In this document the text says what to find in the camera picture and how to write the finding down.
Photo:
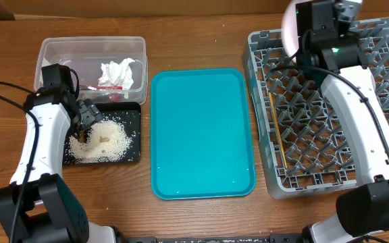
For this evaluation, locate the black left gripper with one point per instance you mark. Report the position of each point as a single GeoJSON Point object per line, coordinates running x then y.
{"type": "Point", "coordinates": [90, 113]}

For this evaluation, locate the large white plate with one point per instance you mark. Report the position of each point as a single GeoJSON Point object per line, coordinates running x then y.
{"type": "Point", "coordinates": [289, 34]}

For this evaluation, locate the red snack wrapper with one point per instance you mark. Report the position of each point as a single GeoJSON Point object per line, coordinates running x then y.
{"type": "Point", "coordinates": [101, 94]}

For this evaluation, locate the white tissue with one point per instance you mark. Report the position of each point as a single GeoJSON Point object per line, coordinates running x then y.
{"type": "Point", "coordinates": [117, 74]}

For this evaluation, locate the brown food scrap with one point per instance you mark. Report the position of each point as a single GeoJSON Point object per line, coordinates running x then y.
{"type": "Point", "coordinates": [81, 137]}

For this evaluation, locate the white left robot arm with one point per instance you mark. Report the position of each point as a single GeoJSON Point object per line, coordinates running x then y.
{"type": "Point", "coordinates": [37, 205]}

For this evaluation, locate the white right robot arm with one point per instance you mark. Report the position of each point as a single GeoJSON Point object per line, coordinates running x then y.
{"type": "Point", "coordinates": [338, 66]}

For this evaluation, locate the grey dishwasher rack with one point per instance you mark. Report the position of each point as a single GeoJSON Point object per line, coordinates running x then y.
{"type": "Point", "coordinates": [317, 155]}

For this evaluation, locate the peanut in shell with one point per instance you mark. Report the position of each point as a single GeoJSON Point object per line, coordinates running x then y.
{"type": "Point", "coordinates": [105, 139]}

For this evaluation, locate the cooked rice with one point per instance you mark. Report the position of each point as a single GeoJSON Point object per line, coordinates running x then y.
{"type": "Point", "coordinates": [93, 151]}

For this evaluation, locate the black tray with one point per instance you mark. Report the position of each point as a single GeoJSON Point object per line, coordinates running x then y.
{"type": "Point", "coordinates": [128, 114]}

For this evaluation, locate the clear plastic bin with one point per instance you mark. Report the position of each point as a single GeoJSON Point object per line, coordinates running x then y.
{"type": "Point", "coordinates": [85, 54]}

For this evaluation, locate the teal serving tray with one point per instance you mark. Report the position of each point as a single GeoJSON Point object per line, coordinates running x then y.
{"type": "Point", "coordinates": [201, 143]}

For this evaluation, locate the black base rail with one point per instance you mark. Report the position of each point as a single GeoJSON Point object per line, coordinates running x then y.
{"type": "Point", "coordinates": [272, 238]}

